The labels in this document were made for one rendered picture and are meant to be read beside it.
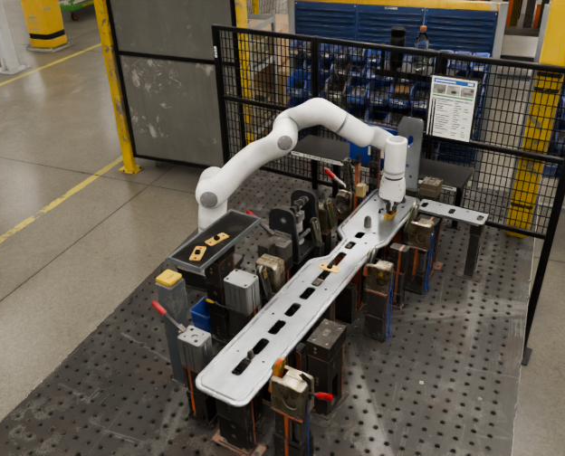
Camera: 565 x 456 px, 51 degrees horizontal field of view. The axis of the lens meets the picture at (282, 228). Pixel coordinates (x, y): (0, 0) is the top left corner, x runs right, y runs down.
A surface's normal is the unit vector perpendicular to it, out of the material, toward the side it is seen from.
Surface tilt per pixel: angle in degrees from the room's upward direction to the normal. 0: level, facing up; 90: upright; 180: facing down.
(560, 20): 90
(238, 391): 0
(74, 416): 0
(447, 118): 90
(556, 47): 90
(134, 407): 0
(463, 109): 90
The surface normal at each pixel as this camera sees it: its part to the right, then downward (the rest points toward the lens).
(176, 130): -0.38, 0.54
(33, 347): -0.03, -0.85
